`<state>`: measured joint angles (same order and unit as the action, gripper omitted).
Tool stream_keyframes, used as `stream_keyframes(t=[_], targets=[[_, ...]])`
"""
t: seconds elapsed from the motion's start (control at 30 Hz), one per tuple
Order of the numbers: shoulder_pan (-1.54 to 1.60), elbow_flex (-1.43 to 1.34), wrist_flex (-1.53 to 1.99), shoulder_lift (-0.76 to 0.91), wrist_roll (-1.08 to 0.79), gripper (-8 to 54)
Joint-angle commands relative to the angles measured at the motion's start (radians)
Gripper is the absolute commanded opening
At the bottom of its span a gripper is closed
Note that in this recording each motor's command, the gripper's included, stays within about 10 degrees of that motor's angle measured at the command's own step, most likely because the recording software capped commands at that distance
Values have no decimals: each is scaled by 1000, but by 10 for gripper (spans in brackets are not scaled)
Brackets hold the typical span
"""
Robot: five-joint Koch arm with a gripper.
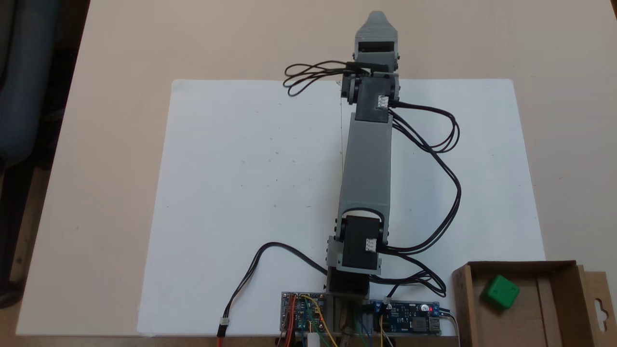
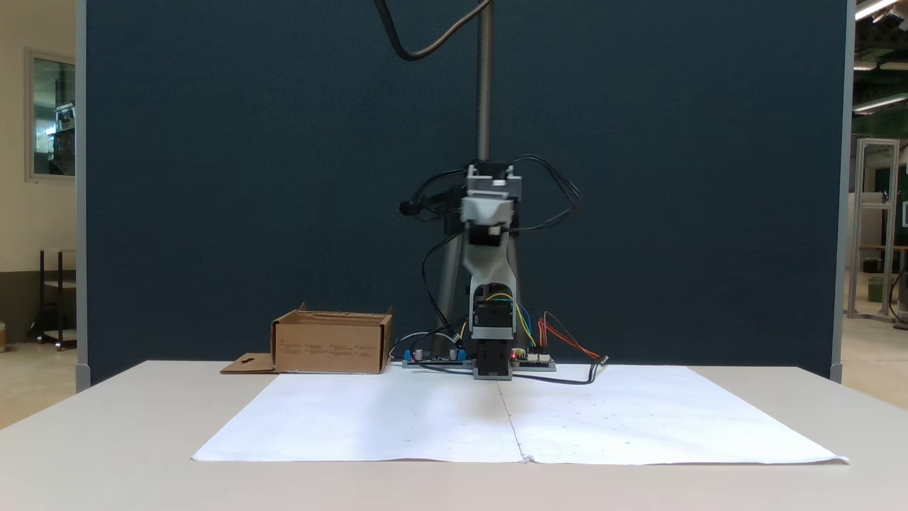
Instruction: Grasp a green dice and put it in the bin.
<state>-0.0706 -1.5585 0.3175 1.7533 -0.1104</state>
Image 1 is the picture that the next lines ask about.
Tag red orange jumper wires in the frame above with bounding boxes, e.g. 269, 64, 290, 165
283, 295, 296, 347

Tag grey power cable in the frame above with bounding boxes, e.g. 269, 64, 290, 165
440, 308, 462, 347

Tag white paper sheet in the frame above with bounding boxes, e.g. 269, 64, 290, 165
136, 79, 344, 337
339, 79, 547, 336

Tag grey tapered moving gripper finger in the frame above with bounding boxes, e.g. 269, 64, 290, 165
355, 11, 399, 44

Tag yellow jumper wire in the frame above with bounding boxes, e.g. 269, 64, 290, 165
300, 294, 339, 347

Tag black gripper wire bundle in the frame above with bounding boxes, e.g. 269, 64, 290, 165
283, 61, 360, 97

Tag black base wire bundle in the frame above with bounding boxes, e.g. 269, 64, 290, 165
369, 248, 448, 298

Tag brown cardboard box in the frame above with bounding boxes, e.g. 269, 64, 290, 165
452, 260, 617, 347

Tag blue circuit board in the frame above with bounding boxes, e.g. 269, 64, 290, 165
372, 300, 442, 335

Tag green dice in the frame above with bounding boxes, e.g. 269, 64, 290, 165
481, 275, 521, 310

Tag black table cable white connector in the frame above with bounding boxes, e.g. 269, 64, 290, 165
216, 242, 333, 347

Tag black elbow wire bundle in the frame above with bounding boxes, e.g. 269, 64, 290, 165
387, 101, 462, 255

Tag grey-blue office chair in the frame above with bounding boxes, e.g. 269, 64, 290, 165
0, 0, 63, 167

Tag dark circuit board with wires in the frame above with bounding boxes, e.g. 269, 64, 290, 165
281, 291, 329, 333

